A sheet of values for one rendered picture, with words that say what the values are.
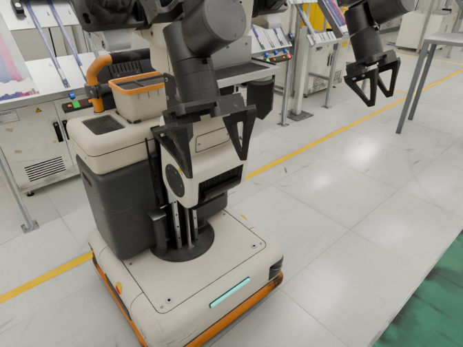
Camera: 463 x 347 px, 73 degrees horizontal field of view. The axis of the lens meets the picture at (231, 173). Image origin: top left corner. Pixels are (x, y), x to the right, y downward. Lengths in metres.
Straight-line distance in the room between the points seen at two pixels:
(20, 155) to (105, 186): 1.23
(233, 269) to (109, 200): 0.52
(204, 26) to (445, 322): 0.39
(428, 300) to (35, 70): 1.84
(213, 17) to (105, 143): 0.71
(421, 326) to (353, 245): 1.48
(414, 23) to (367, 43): 6.24
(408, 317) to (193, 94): 0.35
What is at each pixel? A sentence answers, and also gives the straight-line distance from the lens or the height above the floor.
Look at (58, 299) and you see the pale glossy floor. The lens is 1.70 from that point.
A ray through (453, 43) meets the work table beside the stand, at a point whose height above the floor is 0.79.
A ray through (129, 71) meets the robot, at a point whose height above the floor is 0.92.
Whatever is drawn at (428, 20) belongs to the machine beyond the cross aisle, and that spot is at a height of 0.52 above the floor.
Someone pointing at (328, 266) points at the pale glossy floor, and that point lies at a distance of 1.70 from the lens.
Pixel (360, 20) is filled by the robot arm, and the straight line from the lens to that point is 0.77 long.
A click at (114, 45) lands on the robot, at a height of 1.12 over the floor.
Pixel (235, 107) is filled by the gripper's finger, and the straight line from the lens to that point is 0.45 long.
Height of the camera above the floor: 1.23
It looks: 33 degrees down
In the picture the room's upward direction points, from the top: straight up
